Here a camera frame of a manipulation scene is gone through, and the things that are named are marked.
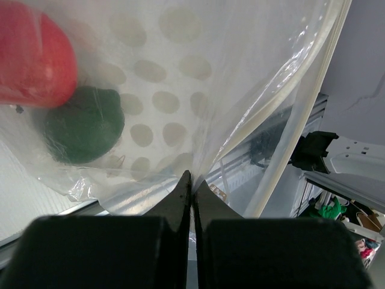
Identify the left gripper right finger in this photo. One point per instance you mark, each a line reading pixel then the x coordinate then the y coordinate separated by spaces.
pixel 235 252

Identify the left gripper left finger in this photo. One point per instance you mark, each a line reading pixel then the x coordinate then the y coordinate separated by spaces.
pixel 148 251

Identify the green lime toy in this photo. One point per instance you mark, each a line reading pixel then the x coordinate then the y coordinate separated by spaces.
pixel 86 127

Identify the clear zip top bag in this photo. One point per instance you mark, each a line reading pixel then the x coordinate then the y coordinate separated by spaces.
pixel 220 88

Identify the red tomato toy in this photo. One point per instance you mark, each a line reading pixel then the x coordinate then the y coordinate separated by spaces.
pixel 38 63

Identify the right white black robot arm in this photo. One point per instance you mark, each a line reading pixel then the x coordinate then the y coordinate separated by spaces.
pixel 327 152

